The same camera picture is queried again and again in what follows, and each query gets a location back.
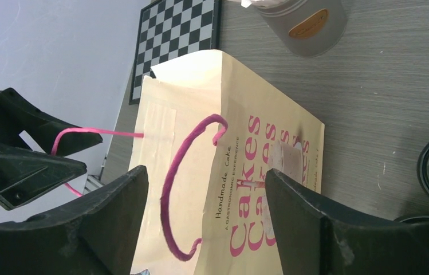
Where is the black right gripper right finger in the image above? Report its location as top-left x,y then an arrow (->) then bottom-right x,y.
265,169 -> 429,274

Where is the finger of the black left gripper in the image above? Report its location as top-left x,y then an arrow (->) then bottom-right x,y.
0,88 -> 104,157
0,142 -> 86,210

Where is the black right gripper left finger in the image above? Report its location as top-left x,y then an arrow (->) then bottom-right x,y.
0,166 -> 149,274

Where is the pink cakes paper bag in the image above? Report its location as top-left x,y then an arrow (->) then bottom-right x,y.
129,50 -> 325,274

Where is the black white chessboard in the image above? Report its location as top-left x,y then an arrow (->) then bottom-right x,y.
129,0 -> 221,105

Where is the grey holder cup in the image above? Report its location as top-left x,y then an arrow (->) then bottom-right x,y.
255,0 -> 348,57

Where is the white wrapped stirrers bundle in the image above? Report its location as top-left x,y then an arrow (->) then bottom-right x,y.
228,0 -> 287,8

